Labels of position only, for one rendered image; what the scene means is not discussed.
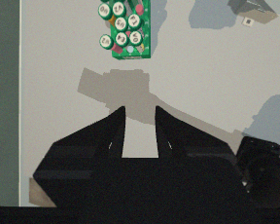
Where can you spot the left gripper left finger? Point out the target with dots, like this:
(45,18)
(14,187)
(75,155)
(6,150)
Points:
(95,139)

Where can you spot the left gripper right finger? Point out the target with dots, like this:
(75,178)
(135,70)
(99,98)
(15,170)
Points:
(187,141)

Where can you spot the green tube rack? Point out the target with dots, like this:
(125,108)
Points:
(146,26)

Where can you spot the test tube with green cap and pink liquid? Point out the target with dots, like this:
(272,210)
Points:
(108,43)

